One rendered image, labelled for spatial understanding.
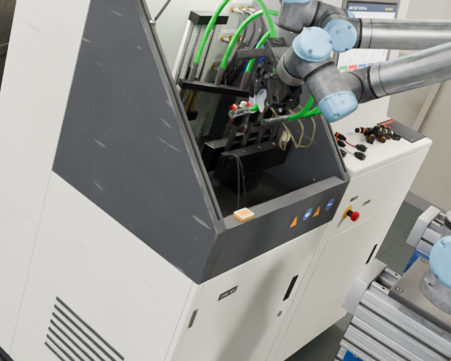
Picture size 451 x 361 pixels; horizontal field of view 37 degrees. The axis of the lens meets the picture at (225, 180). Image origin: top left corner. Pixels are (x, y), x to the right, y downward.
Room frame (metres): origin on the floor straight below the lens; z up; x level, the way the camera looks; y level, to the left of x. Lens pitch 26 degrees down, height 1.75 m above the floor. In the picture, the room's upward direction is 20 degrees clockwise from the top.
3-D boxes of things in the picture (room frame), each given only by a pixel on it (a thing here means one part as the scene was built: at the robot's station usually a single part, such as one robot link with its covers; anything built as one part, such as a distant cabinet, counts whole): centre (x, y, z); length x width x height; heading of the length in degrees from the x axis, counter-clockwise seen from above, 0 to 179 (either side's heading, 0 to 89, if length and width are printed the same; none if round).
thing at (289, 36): (1.79, -0.02, 1.35); 0.08 x 0.08 x 0.05
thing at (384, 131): (2.38, -0.47, 1.01); 0.23 x 0.11 x 0.06; 150
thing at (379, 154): (2.35, -0.45, 0.96); 0.70 x 0.22 x 0.03; 150
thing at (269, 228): (1.70, -0.18, 0.87); 0.62 x 0.04 x 0.16; 150
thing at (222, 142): (1.92, -0.03, 0.91); 0.34 x 0.10 x 0.15; 150
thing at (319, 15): (1.79, -0.12, 1.43); 0.11 x 0.11 x 0.08; 8
